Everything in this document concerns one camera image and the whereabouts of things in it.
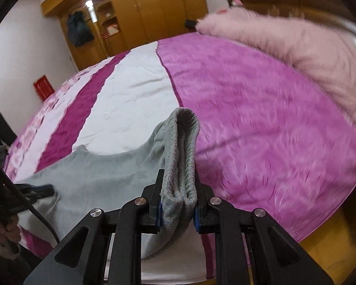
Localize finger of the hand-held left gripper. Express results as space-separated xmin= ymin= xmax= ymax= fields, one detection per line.
xmin=16 ymin=183 xmax=54 ymax=199

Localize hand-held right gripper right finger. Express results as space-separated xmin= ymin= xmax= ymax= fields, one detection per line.
xmin=193 ymin=172 xmax=334 ymax=285

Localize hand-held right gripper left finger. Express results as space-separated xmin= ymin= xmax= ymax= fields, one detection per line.
xmin=24 ymin=169 xmax=166 ymax=285

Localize grey pants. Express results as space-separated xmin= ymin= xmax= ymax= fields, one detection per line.
xmin=16 ymin=107 xmax=202 ymax=259

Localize person's left forearm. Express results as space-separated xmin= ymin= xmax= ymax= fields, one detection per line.
xmin=0 ymin=239 xmax=21 ymax=262

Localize person's left hand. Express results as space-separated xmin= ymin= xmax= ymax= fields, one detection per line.
xmin=0 ymin=215 xmax=22 ymax=254

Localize red wooden chair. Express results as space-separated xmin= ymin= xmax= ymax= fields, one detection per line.
xmin=33 ymin=76 xmax=54 ymax=101

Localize floral striped bedspread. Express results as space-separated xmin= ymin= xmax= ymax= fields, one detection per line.
xmin=3 ymin=33 xmax=356 ymax=283

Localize dark hanging jacket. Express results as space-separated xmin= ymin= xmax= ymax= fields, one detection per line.
xmin=66 ymin=11 xmax=95 ymax=47

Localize pink white bag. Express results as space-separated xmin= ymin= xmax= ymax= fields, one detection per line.
xmin=104 ymin=24 xmax=121 ymax=38

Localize pink pillow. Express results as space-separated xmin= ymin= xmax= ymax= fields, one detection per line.
xmin=196 ymin=6 xmax=356 ymax=185

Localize wooden wardrobe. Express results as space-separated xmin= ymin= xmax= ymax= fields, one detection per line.
xmin=42 ymin=0 xmax=208 ymax=70

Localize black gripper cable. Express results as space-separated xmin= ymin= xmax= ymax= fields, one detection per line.
xmin=0 ymin=153 xmax=60 ymax=244

